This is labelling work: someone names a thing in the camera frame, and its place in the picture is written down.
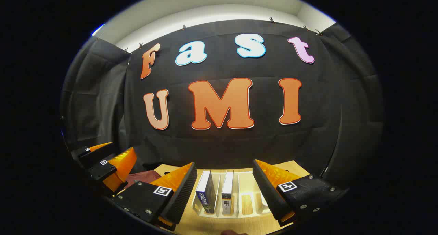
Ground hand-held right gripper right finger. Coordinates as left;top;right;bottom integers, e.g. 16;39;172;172
253;159;349;227

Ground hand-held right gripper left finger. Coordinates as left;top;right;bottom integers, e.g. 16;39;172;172
111;162;198;230

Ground blue cover book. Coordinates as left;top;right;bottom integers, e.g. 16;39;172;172
195;170;217;214

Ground white bookshelf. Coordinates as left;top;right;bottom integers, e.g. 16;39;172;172
192;170;274;218

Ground maroon schoolbag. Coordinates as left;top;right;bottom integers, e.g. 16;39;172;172
125;171;161;189

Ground white cover book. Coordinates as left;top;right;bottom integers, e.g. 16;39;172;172
221;171;235;216

